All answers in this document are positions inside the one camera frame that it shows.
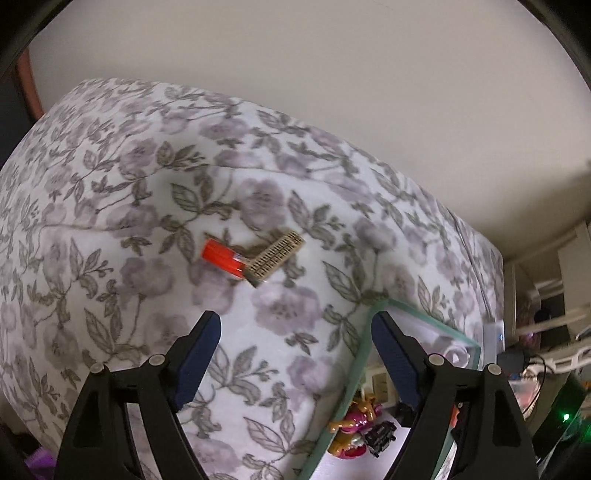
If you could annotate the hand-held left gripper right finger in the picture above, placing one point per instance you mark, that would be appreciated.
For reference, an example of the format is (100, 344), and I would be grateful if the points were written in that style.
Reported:
(392, 355)

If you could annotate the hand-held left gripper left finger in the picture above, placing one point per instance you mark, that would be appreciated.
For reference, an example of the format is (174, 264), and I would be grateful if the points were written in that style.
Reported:
(198, 360)

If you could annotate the teal-rimmed white tray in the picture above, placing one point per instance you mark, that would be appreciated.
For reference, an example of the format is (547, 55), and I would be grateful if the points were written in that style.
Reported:
(355, 360)

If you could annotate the brown and pink dog toy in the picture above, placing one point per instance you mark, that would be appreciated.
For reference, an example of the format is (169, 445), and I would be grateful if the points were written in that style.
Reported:
(353, 424)

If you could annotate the black toy car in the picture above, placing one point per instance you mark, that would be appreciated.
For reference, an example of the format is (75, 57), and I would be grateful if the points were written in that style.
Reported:
(381, 438)

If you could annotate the red lighter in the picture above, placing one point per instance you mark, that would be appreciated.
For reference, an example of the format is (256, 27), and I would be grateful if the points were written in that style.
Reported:
(219, 254)

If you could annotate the gold patterned slim box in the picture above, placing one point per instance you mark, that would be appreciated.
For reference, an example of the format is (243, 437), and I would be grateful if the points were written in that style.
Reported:
(272, 258)

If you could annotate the black charger adapter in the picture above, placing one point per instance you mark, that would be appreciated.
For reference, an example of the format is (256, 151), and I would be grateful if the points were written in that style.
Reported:
(512, 360)

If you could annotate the white power bank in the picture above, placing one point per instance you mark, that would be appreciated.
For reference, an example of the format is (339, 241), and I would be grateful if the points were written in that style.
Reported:
(493, 337)

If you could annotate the white shelf unit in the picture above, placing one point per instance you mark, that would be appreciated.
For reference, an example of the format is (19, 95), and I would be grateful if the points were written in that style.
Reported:
(572, 258)

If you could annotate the floral blanket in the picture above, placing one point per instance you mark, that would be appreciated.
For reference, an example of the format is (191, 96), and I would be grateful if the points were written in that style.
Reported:
(138, 161)

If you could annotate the cream rectangular plastic frame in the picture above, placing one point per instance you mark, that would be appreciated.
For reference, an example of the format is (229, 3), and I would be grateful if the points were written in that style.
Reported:
(381, 385)

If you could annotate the reddish wooden frame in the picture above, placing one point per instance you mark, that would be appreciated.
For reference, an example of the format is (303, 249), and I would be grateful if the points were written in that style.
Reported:
(30, 83)

